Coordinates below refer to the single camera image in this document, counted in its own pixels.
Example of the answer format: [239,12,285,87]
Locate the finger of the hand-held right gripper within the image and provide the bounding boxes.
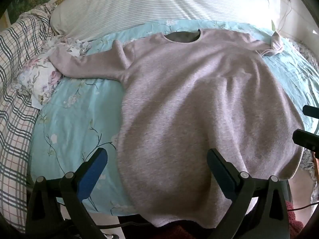
[292,129,319,153]
[302,105,319,119]

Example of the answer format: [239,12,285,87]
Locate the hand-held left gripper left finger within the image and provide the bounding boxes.
[25,148,108,239]

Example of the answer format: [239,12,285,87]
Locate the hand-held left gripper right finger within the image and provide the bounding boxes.
[206,148,291,239]

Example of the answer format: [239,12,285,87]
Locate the pink knit sweater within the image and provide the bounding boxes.
[49,28,305,229]

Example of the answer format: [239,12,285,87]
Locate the light blue floral bedsheet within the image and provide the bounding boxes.
[29,19,319,216]

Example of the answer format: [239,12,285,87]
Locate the plaid cloth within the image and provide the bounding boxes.
[0,3,58,233]

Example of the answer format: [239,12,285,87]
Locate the white floral cloth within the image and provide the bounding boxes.
[15,37,91,106]

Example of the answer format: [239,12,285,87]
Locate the white striped pillow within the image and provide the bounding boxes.
[50,0,272,41]

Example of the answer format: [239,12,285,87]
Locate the black cable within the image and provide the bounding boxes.
[287,202,319,212]

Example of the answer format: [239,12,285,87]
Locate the white wall cable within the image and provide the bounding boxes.
[277,0,294,33]

